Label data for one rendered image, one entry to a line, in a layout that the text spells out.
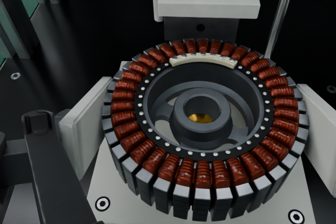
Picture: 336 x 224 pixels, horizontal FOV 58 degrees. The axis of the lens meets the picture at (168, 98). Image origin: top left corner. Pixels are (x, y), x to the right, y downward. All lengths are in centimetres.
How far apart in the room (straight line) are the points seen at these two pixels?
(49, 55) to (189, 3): 19
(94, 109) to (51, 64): 18
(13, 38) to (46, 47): 4
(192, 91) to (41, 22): 25
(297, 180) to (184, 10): 14
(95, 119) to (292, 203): 14
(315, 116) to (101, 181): 14
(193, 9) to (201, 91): 5
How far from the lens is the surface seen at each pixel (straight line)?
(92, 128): 16
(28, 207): 25
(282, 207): 22
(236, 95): 20
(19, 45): 34
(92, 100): 16
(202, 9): 19
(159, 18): 33
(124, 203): 22
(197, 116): 22
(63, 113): 16
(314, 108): 17
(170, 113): 19
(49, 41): 36
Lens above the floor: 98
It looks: 50 degrees down
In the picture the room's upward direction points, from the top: 2 degrees counter-clockwise
